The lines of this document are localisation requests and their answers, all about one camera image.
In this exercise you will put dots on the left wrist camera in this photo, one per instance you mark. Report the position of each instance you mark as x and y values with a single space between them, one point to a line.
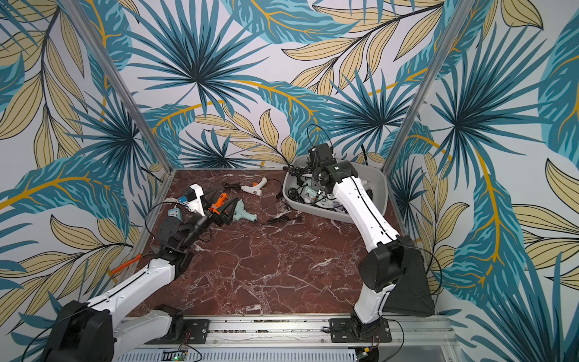
192 199

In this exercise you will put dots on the aluminium front rail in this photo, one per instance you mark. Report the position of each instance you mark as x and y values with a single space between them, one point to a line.
313 337

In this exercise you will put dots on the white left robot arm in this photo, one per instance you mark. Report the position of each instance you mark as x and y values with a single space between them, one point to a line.
96 330

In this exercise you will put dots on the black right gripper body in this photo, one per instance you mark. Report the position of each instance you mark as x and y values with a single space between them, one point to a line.
310 182

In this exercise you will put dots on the grey plastic storage box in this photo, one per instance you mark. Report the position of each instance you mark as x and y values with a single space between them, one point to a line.
373 180

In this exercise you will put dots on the blue white power strip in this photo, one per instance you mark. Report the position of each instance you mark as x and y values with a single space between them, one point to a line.
175 212

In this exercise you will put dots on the orange small glue gun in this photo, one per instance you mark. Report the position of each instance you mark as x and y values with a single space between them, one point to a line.
217 203

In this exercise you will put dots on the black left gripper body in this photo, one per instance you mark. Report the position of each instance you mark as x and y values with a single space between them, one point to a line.
196 224

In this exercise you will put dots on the small mint glue gun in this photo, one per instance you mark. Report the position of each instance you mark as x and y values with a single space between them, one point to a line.
240 213

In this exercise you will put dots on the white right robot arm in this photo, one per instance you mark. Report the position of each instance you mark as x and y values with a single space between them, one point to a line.
383 264

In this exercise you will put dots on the orange handled pliers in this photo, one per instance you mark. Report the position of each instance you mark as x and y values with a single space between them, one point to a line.
112 273

